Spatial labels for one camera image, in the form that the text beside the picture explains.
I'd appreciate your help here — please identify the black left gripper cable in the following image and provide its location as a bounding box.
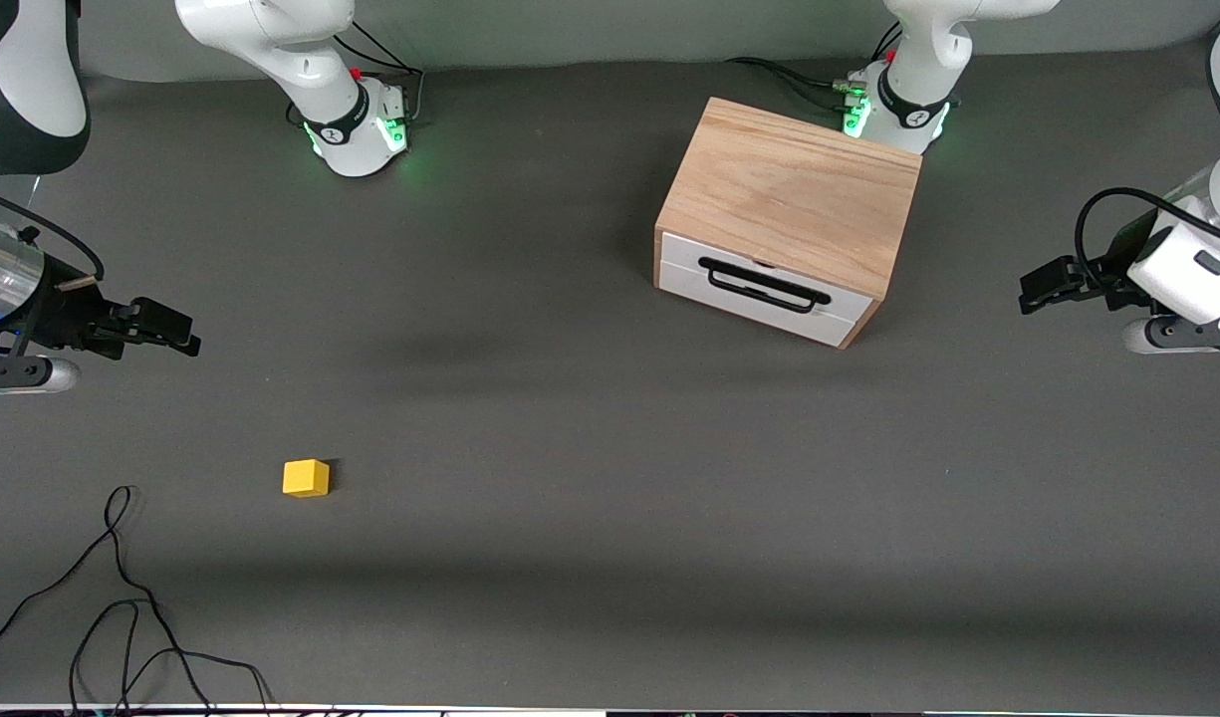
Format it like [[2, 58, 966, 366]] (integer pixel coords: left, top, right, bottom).
[[1073, 186, 1220, 295]]

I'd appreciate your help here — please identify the yellow cube block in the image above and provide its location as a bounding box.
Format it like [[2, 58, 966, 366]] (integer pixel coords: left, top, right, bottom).
[[282, 458, 331, 498]]

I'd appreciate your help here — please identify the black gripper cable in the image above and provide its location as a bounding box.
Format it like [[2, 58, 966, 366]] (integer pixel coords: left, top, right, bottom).
[[0, 184, 106, 282], [1073, 186, 1220, 295]]

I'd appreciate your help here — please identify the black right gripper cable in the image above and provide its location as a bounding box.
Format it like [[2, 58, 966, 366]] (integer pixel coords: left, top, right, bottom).
[[0, 184, 106, 282]]

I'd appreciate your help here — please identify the black left arm base cable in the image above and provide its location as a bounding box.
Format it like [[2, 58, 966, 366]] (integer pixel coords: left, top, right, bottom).
[[726, 57, 874, 113]]

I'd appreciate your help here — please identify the black metal drawer handle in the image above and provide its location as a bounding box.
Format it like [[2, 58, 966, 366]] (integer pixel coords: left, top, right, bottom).
[[697, 256, 833, 316]]

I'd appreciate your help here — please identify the white-fronted wooden drawer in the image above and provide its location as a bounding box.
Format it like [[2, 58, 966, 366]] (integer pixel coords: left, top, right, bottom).
[[661, 232, 877, 322]]

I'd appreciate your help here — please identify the black right arm base cable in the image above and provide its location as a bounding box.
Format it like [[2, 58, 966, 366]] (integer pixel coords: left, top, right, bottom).
[[287, 20, 427, 130]]

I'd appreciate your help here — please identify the thin black loose cable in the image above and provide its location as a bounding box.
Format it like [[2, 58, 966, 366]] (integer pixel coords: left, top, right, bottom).
[[0, 485, 217, 716], [69, 597, 277, 716]]

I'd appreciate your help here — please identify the wooden drawer cabinet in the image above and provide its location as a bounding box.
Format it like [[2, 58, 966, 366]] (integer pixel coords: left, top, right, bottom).
[[652, 96, 924, 351]]

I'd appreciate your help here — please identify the black arm base cable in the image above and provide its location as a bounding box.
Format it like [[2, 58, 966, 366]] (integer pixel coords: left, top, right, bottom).
[[726, 57, 874, 113], [287, 20, 427, 130]]

